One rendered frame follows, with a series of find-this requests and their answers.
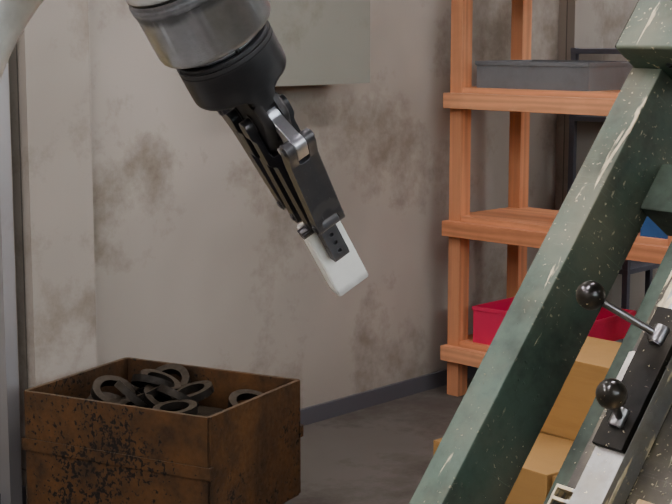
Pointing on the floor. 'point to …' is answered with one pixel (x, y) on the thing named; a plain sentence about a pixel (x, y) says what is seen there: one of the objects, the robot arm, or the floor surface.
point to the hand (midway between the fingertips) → (333, 251)
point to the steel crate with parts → (163, 436)
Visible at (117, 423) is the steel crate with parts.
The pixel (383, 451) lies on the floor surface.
